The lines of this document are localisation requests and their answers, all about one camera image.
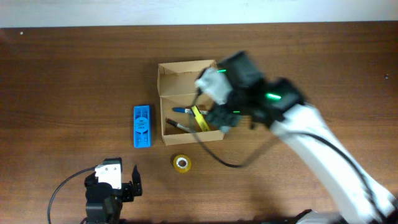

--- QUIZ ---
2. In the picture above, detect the left black camera cable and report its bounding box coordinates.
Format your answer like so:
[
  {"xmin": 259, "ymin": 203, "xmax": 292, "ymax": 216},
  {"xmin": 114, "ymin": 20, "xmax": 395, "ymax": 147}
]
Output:
[{"xmin": 47, "ymin": 167, "xmax": 96, "ymax": 224}]

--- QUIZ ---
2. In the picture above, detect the blue plastic eraser block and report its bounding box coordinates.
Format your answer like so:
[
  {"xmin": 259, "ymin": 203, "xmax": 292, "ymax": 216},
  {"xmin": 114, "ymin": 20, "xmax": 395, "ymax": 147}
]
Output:
[{"xmin": 133, "ymin": 105, "xmax": 152, "ymax": 148}]

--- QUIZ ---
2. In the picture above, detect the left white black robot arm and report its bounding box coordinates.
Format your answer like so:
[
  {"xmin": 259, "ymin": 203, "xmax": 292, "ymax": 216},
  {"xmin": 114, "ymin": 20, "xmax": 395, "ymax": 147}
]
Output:
[{"xmin": 84, "ymin": 157, "xmax": 142, "ymax": 223}]

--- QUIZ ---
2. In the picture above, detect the right black camera cable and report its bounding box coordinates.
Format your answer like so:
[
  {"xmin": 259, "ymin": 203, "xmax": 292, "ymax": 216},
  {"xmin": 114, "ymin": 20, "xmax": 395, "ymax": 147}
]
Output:
[{"xmin": 192, "ymin": 90, "xmax": 392, "ymax": 218}]

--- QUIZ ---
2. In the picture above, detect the yellow adhesive tape roll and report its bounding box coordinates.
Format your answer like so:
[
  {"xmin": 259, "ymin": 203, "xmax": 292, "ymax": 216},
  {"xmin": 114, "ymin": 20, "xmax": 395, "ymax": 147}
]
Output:
[{"xmin": 173, "ymin": 154, "xmax": 192, "ymax": 173}]

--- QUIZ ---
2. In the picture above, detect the blue whiteboard marker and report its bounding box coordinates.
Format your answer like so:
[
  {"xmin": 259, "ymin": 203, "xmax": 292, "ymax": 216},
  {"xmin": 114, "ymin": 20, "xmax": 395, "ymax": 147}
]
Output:
[{"xmin": 172, "ymin": 107, "xmax": 208, "ymax": 115}]

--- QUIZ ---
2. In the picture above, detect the black whiteboard marker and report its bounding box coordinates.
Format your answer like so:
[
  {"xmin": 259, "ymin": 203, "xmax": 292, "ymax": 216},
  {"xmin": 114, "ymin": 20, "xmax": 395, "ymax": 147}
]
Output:
[{"xmin": 166, "ymin": 118, "xmax": 195, "ymax": 133}]

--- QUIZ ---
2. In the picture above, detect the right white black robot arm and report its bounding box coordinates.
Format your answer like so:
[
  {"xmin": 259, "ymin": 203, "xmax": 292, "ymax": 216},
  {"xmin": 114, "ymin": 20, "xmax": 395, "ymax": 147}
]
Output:
[{"xmin": 195, "ymin": 51, "xmax": 397, "ymax": 223}]

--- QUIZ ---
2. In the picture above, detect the yellow highlighter pen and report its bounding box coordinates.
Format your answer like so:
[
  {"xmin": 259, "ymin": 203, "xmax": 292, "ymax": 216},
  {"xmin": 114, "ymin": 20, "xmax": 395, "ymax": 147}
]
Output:
[{"xmin": 191, "ymin": 106, "xmax": 211, "ymax": 132}]

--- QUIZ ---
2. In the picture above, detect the black camera cable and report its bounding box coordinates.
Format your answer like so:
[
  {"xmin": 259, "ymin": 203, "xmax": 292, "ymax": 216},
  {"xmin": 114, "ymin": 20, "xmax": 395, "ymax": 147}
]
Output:
[
  {"xmin": 192, "ymin": 90, "xmax": 392, "ymax": 218},
  {"xmin": 47, "ymin": 167, "xmax": 96, "ymax": 224}
]

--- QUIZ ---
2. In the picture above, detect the brown cardboard box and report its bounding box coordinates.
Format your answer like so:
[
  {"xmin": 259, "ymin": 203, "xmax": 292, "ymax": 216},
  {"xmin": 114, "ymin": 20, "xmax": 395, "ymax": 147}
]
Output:
[{"xmin": 157, "ymin": 60, "xmax": 224, "ymax": 146}]

